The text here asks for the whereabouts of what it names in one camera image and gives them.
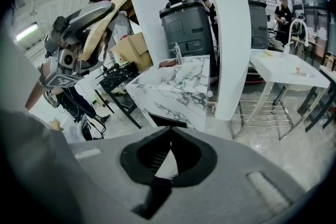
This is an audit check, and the dark grey wheeled machine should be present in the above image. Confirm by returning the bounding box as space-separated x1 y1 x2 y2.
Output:
159 0 218 79
248 0 269 50

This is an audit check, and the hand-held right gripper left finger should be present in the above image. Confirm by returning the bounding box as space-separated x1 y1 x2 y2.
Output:
68 125 174 224

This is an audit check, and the black chair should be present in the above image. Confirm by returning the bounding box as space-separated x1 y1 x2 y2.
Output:
78 112 107 141

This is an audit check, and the person's left forearm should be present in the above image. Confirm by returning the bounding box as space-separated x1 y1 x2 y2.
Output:
25 81 44 111

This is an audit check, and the marble sink counter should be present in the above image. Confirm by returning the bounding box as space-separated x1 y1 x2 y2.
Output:
125 54 211 132

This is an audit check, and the chrome sink faucet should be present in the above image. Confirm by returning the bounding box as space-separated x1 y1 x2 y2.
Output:
169 42 184 66

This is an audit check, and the cardboard box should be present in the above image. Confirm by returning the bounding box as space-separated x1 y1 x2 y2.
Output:
110 31 154 71

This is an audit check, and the red cloth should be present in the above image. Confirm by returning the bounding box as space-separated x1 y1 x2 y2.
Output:
159 59 179 68

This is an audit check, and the white sink table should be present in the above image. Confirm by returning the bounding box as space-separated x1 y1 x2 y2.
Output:
232 49 331 141

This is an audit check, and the white gooseneck faucet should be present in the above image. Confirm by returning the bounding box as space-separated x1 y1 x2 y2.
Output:
282 19 309 57

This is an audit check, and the fluorescent tube lamp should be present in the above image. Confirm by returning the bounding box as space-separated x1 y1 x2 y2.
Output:
15 22 40 42

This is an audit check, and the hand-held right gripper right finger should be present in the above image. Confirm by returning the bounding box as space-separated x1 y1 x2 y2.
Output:
146 125 308 224

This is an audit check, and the white-top black-leg table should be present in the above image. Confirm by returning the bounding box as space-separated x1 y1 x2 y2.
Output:
298 64 336 132

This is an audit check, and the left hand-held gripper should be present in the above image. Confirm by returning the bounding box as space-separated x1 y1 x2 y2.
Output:
38 0 116 89

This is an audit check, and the black metal table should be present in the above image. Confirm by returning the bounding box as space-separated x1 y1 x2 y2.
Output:
98 67 142 130

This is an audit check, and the person's leg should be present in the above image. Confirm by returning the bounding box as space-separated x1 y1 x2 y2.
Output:
56 85 111 124

